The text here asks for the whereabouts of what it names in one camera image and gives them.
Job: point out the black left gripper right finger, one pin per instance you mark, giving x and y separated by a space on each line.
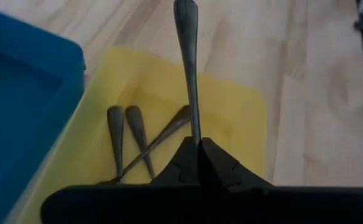
222 171

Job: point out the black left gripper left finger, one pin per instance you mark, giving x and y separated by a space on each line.
184 168

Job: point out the silver fork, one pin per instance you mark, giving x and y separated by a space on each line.
175 124
135 124

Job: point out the black fork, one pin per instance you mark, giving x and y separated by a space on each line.
115 130
186 31

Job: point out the yellow translucent plastic bin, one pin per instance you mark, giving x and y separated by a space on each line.
231 124

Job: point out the blue plastic bin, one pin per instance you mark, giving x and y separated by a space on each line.
29 124

